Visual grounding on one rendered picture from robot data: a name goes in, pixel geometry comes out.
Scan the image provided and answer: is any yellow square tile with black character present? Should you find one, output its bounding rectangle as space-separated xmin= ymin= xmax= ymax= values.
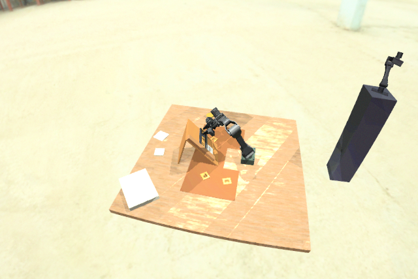
xmin=222 ymin=178 xmax=232 ymax=185
xmin=200 ymin=172 xmax=210 ymax=180

